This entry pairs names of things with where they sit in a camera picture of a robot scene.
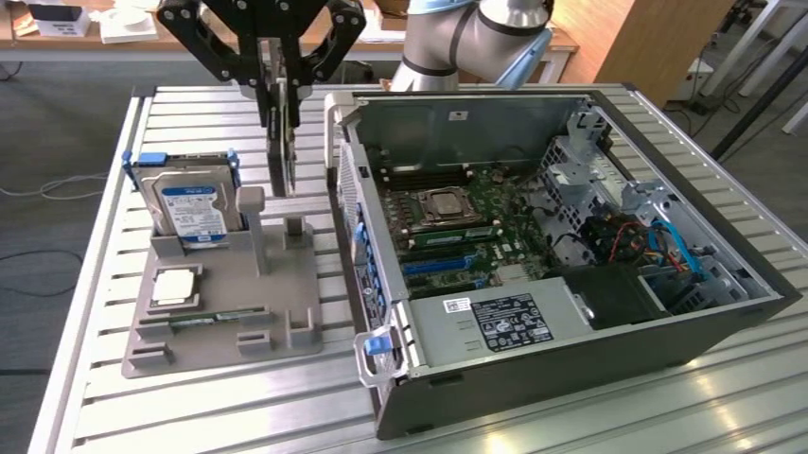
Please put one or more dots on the black graphics card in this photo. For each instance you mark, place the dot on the black graphics card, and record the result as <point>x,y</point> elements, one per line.
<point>281,161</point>

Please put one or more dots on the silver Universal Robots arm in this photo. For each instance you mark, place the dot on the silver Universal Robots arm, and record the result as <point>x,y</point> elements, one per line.
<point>436,42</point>

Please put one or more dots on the white paper stack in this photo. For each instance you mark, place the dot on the white paper stack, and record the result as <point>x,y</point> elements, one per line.
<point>385,35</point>

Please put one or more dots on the brown cardboard box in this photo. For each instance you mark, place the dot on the brown cardboard box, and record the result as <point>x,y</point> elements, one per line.
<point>392,7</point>

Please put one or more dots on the white foam block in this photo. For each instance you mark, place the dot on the white foam block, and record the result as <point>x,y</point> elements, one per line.
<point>126,28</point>

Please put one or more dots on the white and black cardboard box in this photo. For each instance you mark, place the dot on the white and black cardboard box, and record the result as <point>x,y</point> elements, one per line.
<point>61,26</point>

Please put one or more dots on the red booklet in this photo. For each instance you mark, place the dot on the red booklet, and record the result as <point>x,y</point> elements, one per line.
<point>26,23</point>

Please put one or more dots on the hard disk with blue caddy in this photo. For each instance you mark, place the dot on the hard disk with blue caddy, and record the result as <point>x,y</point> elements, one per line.
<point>190,208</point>

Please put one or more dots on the green RAM stick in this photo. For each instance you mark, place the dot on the green RAM stick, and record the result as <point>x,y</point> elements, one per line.
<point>452,236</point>
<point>190,321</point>

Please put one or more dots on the wooden cabinet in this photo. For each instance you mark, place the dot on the wooden cabinet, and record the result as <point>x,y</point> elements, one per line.
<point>644,47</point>

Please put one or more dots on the green motherboard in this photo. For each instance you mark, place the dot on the green motherboard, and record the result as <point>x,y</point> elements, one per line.
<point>506,236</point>

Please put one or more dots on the silver metal disk bay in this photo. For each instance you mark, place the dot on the silver metal disk bay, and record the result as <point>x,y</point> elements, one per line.
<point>568,198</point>
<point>656,198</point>

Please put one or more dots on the blue expansion slot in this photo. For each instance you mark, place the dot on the blue expansion slot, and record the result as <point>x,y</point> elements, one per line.
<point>436,267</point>

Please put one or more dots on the silver CPU chip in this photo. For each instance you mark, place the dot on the silver CPU chip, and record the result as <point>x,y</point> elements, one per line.
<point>177,288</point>

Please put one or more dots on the grey parts rack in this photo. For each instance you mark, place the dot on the grey parts rack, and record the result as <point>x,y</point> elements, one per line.
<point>228,293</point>

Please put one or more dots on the white floor box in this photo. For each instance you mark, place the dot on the white floor box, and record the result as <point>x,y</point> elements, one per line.
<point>699,78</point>

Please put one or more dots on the grey power supply unit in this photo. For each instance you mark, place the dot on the grey power supply unit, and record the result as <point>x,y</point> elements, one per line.
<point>443,331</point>

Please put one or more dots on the black slanted pole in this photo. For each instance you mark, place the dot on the black slanted pole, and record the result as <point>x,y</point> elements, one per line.
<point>761,94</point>

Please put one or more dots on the open black PC case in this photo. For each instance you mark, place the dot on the open black PC case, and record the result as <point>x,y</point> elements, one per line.
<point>538,392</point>

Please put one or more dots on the wooden desk with white frame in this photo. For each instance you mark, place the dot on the wooden desk with white frame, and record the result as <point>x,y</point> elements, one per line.
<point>379,47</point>
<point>77,47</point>

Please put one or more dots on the CPU socket with metal frame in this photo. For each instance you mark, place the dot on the CPU socket with metal frame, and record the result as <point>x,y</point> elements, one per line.
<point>445,204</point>

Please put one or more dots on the white table frame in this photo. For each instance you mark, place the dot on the white table frame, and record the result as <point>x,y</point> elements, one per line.
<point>739,47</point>

